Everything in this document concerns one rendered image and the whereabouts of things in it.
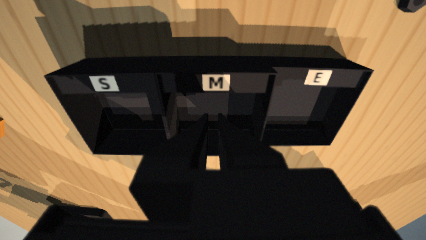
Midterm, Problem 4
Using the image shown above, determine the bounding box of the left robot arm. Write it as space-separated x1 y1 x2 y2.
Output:
59 205 112 218

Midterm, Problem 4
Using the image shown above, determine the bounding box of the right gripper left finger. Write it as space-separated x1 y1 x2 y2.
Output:
137 113 208 169

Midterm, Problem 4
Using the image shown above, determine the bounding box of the black rack of three bins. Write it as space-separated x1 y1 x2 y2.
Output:
44 56 374 156

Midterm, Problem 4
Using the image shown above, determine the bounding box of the orange sticky note pad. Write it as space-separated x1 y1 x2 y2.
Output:
0 117 5 138

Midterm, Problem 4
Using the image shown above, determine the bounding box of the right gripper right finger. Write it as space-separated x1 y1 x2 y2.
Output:
218 113 288 169

